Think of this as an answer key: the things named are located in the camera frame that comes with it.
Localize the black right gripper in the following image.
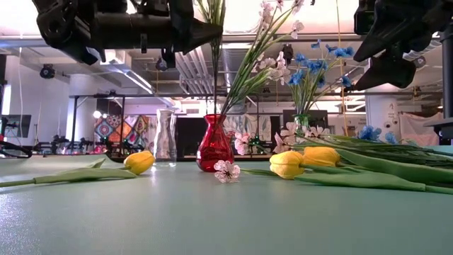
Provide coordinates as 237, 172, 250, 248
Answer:
353, 0, 453, 90

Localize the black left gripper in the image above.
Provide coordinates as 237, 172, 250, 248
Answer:
95, 0, 224, 54

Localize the blue flower bunch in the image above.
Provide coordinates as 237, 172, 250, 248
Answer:
287, 38, 356, 117
357, 125, 399, 145

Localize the yellow tulip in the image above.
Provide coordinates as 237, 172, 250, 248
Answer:
269, 150, 453, 196
303, 146, 453, 185
0, 150, 156, 188

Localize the clear glass vase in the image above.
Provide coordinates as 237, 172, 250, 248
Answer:
152, 108, 178, 168

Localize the green glass vase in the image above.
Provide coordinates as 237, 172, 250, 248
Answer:
292, 113, 312, 145

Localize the red glass vase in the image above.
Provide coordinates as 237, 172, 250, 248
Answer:
196, 113, 235, 174

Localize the white square pillar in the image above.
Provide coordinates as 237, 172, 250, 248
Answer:
364, 84, 401, 139

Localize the black monitor pole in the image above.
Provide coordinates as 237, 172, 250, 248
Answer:
440, 30, 453, 120

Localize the grey desk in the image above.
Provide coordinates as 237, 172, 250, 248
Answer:
423, 118, 453, 140

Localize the black background monitor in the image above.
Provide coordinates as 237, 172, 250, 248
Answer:
282, 109, 329, 130

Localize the colourful patterned quilt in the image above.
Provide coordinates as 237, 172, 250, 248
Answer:
93, 113, 156, 159

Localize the loose pink blossom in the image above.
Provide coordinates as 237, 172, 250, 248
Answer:
213, 159, 241, 184

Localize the green table mat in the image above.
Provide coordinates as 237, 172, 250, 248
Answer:
0, 144, 453, 255

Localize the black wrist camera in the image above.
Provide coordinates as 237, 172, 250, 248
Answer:
353, 0, 377, 35

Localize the silver ventilation duct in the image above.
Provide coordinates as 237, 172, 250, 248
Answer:
219, 47, 258, 114

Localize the black background bench frame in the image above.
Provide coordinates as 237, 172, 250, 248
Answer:
69, 91, 261, 162

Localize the dark wall monitor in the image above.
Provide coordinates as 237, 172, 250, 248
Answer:
0, 114, 32, 139

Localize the black curved hose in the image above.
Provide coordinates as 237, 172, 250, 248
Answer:
0, 140, 33, 159

